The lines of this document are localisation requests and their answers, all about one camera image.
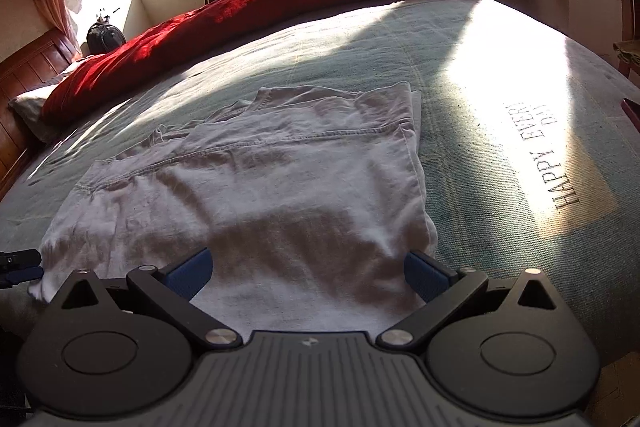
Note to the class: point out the white printed T-shirt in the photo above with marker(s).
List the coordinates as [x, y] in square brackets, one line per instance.
[275, 187]

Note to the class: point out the wooden headboard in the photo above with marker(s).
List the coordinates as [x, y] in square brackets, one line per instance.
[30, 72]

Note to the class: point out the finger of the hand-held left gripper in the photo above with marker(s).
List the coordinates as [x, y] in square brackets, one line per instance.
[25, 275]

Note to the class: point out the wooden chair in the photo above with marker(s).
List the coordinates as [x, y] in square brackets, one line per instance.
[627, 22]

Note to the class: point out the grey pillow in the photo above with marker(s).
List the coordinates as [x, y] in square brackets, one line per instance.
[27, 104]

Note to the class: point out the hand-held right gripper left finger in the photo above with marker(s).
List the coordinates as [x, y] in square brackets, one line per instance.
[192, 274]

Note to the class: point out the black backpack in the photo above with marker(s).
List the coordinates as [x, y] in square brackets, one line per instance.
[106, 36]

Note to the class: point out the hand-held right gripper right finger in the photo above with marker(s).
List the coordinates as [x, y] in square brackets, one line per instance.
[424, 276]

